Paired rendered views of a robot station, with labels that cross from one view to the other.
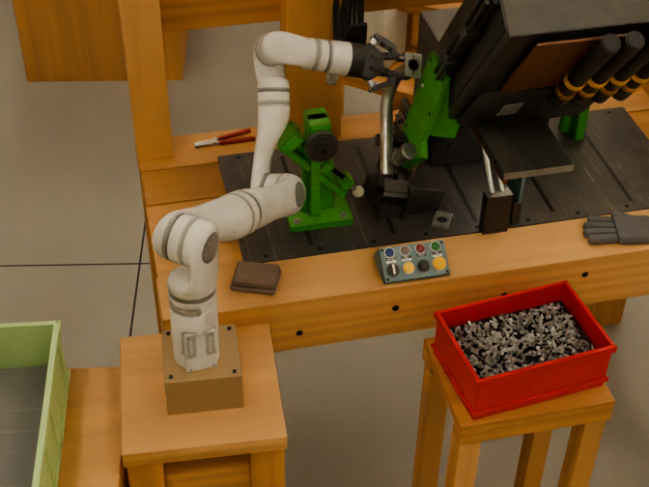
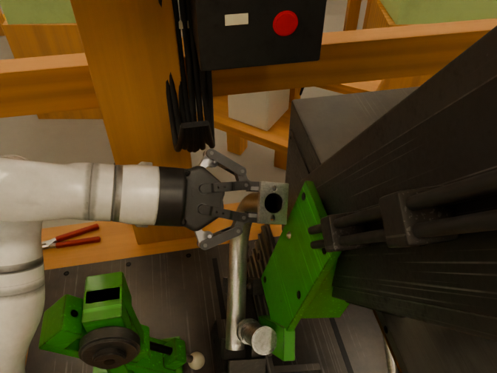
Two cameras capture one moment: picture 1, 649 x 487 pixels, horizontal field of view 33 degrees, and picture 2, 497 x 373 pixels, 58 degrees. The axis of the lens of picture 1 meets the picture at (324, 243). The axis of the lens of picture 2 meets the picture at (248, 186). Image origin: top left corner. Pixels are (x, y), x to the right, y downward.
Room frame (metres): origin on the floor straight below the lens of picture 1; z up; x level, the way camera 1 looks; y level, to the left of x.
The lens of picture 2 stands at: (1.72, -0.18, 1.66)
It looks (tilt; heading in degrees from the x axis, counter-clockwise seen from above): 44 degrees down; 3
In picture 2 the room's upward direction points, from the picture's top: straight up
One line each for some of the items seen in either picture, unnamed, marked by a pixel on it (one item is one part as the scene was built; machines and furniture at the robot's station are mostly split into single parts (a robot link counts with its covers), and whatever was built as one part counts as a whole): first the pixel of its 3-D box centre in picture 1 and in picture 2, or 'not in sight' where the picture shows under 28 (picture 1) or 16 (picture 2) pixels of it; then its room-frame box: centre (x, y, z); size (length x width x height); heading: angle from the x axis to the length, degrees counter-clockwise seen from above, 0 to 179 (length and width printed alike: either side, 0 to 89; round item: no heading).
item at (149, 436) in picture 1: (200, 390); not in sight; (1.51, 0.25, 0.83); 0.32 x 0.32 x 0.04; 9
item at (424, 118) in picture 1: (439, 101); (316, 263); (2.08, -0.25, 1.17); 0.13 x 0.12 x 0.20; 103
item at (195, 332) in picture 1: (194, 321); not in sight; (1.51, 0.25, 1.03); 0.09 x 0.09 x 0.17; 20
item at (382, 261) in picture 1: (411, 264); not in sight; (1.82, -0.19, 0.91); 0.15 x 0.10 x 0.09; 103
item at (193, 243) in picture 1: (190, 257); not in sight; (1.52, 0.25, 1.19); 0.09 x 0.09 x 0.17; 66
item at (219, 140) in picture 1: (223, 139); (63, 240); (2.32, 0.26, 0.89); 0.16 x 0.05 x 0.01; 111
